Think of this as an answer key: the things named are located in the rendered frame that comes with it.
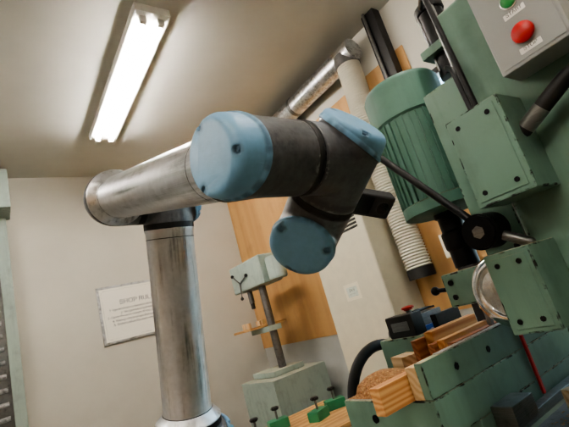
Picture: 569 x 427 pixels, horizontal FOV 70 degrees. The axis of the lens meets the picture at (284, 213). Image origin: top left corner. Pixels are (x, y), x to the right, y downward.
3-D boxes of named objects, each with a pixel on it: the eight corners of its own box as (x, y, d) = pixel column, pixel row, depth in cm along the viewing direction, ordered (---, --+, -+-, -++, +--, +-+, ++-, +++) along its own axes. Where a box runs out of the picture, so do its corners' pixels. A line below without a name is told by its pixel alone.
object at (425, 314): (415, 328, 106) (407, 307, 107) (450, 321, 97) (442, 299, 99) (381, 341, 98) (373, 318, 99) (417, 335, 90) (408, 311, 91)
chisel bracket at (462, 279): (472, 307, 89) (457, 270, 91) (536, 295, 78) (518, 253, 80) (453, 315, 85) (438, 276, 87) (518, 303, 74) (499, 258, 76)
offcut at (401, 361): (395, 374, 85) (389, 357, 86) (412, 368, 87) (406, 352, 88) (407, 376, 81) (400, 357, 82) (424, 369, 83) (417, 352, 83)
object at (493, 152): (505, 206, 67) (470, 126, 71) (561, 184, 60) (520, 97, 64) (477, 209, 62) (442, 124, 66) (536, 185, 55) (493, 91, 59)
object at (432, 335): (478, 346, 91) (466, 314, 92) (486, 345, 89) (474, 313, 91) (435, 368, 81) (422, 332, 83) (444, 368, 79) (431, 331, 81)
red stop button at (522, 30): (517, 48, 58) (509, 30, 59) (538, 33, 56) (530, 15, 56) (514, 47, 57) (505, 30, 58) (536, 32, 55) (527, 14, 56)
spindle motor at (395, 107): (437, 222, 100) (394, 112, 108) (505, 194, 86) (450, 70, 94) (391, 229, 90) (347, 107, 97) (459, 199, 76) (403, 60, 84)
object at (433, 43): (452, 85, 89) (425, 22, 93) (485, 63, 83) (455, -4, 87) (431, 82, 84) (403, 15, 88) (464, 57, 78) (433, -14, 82)
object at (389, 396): (535, 328, 92) (527, 310, 93) (544, 327, 91) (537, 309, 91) (377, 416, 61) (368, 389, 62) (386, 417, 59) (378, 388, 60)
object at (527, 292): (540, 321, 64) (510, 249, 67) (589, 314, 59) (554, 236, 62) (512, 336, 59) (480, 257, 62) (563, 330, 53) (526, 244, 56)
